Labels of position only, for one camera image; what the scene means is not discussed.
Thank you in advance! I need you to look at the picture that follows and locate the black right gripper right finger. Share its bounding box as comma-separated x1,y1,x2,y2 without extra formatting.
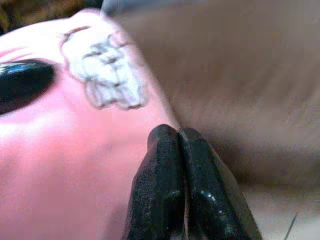
178,127,263,240

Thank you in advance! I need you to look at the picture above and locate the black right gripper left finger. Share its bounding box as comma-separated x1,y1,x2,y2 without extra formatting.
122,124,187,240

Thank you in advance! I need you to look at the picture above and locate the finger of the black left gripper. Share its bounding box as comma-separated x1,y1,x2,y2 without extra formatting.
0,58,55,116

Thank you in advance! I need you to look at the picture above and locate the pink printed pillow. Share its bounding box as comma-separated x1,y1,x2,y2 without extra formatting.
0,7,181,240

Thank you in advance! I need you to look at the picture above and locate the brown velvet sofa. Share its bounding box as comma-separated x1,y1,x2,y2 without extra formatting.
99,0,320,240

